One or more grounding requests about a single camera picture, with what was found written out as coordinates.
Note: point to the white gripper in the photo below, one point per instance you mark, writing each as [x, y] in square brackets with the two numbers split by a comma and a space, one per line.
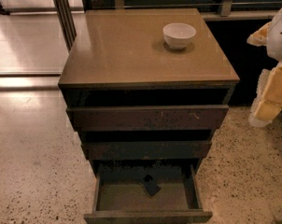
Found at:
[281, 37]

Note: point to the dark sponge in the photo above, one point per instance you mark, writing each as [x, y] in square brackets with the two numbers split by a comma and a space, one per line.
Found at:
[149, 183]

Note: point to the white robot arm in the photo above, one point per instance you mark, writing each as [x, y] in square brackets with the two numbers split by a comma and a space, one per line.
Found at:
[268, 102]

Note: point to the top drawer front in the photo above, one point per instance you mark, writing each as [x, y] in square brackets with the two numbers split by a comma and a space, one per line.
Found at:
[147, 118]

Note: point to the brown drawer cabinet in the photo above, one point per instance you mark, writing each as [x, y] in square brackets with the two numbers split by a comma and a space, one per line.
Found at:
[121, 59]

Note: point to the middle drawer front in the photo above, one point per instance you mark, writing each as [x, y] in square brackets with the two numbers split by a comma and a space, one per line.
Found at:
[146, 150]

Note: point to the open bottom drawer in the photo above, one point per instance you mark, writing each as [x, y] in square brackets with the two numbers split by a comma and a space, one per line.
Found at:
[120, 198]

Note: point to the white ceramic bowl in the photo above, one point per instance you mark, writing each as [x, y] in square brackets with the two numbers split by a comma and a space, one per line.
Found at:
[178, 35]

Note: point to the metal door frame post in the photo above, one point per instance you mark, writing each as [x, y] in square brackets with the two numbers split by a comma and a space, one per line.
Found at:
[66, 20]

